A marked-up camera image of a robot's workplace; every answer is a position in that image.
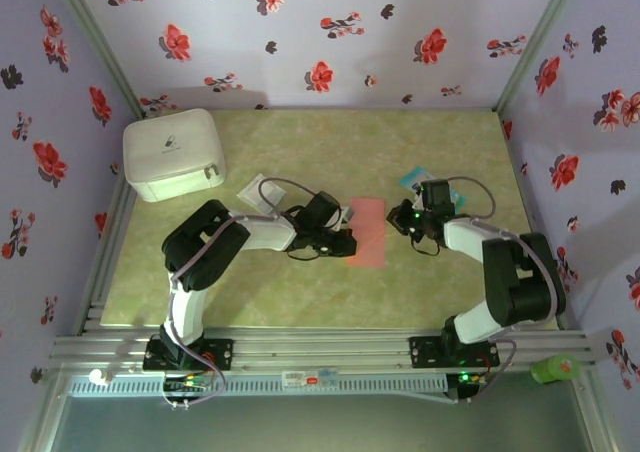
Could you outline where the pink cloth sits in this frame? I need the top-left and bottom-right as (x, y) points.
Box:
(346, 196), (387, 269)

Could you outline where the blue printed packet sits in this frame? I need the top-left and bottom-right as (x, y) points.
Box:
(398, 165), (469, 211)

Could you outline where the clear plastic packet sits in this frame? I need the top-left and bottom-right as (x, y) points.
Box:
(235, 172), (287, 218)

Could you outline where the small controller board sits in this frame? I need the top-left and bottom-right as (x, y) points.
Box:
(447, 369), (489, 389)
(162, 371), (214, 393)

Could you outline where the white zip case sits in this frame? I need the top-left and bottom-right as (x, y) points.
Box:
(122, 107), (227, 204)

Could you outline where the green bottle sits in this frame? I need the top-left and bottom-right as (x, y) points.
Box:
(530, 354), (583, 385)

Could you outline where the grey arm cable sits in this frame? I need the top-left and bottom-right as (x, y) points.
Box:
(159, 176), (319, 409)
(434, 174), (569, 406)

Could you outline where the long aluminium frame rail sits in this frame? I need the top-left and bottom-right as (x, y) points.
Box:
(48, 327), (601, 373)

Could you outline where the aluminium side rail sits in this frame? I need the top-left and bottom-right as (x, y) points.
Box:
(498, 110), (586, 332)
(73, 171), (139, 336)

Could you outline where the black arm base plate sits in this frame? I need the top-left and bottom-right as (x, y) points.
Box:
(143, 336), (235, 373)
(408, 335), (501, 371)

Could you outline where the grey slotted cable duct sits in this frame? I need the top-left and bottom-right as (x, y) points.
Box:
(66, 374), (450, 399)

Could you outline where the aluminium frame post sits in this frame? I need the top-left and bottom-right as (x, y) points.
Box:
(47, 0), (147, 119)
(492, 0), (586, 113)

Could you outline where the aluminium frame leg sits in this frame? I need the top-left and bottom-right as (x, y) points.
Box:
(569, 371), (624, 452)
(17, 371), (71, 452)

